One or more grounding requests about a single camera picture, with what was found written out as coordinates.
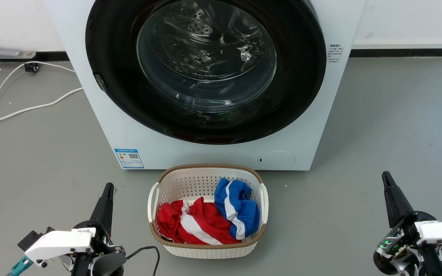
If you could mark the small printed text label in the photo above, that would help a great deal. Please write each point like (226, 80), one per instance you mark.
(335, 53)

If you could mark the white front-load washing machine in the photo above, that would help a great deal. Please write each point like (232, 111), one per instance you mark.
(320, 122)

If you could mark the white perforated laundry basket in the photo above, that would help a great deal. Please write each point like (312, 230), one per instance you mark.
(205, 180)

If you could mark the black baseboard strip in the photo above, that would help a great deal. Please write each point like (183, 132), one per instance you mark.
(52, 56)
(401, 52)

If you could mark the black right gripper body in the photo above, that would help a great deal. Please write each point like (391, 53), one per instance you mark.
(395, 245)

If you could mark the round white filter cover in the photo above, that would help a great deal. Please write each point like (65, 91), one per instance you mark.
(277, 160)

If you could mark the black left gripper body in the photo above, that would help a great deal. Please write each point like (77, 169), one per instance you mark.
(102, 245)

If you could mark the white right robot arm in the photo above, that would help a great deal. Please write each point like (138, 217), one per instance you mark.
(432, 264)

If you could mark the red and white garment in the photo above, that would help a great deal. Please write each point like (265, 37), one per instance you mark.
(202, 226)

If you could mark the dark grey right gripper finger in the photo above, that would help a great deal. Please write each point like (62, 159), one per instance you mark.
(403, 209)
(391, 207)

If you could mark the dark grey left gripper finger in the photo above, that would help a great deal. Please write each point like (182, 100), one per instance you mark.
(109, 214)
(101, 214)

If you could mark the blue energy label sticker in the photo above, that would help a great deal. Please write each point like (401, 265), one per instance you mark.
(129, 158)

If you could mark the blue and white garment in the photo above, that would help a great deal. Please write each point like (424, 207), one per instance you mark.
(240, 211)

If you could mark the round black glass washer door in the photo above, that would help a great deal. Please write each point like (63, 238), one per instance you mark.
(121, 96)

